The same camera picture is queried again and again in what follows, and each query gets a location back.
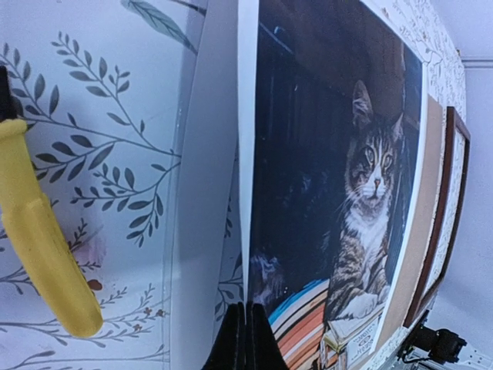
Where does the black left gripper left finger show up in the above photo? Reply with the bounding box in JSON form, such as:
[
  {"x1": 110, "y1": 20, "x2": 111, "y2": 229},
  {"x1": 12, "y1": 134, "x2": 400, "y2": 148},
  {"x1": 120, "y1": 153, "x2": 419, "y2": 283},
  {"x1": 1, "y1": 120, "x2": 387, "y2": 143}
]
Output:
[{"x1": 202, "y1": 302, "x2": 246, "y2": 370}]

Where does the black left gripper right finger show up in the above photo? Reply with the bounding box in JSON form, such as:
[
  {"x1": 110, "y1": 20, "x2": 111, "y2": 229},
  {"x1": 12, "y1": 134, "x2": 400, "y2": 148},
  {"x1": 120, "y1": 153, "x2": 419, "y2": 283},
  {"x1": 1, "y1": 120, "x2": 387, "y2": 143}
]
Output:
[{"x1": 245, "y1": 301, "x2": 289, "y2": 370}]

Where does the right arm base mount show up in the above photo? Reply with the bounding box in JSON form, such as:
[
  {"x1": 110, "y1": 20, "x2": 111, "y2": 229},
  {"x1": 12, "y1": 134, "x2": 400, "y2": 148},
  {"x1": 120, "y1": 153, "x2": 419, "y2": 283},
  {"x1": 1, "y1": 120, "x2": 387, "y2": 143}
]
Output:
[{"x1": 398, "y1": 324, "x2": 467, "y2": 365}]

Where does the cat photo print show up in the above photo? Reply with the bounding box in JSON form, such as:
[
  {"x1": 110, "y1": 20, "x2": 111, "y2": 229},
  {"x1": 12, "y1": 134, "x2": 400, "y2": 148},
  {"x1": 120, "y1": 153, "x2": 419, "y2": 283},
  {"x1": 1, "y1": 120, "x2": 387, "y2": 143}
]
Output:
[{"x1": 246, "y1": 1, "x2": 426, "y2": 369}]

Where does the brown backing board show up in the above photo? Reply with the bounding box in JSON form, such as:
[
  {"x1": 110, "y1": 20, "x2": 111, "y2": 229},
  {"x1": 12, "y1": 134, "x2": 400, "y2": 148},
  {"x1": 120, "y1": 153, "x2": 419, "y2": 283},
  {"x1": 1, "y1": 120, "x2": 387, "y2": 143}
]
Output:
[{"x1": 377, "y1": 96, "x2": 443, "y2": 346}]

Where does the white mat board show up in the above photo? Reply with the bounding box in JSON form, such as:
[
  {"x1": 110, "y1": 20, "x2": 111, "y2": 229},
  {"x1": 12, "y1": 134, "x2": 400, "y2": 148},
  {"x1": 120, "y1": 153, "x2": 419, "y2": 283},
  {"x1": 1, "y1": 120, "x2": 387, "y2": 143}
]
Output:
[{"x1": 169, "y1": 1, "x2": 238, "y2": 369}]

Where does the yellow handled screwdriver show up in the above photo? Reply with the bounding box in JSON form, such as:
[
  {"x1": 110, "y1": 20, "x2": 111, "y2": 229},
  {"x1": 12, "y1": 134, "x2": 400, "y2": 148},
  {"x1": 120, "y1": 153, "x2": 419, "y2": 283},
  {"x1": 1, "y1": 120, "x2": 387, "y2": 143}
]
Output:
[{"x1": 1, "y1": 67, "x2": 103, "y2": 338}]

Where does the red-brown wooden picture frame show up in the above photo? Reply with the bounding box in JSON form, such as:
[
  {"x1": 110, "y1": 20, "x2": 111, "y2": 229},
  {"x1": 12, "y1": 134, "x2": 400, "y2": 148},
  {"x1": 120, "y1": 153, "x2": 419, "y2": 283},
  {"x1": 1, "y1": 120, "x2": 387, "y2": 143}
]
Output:
[{"x1": 403, "y1": 106, "x2": 471, "y2": 328}]

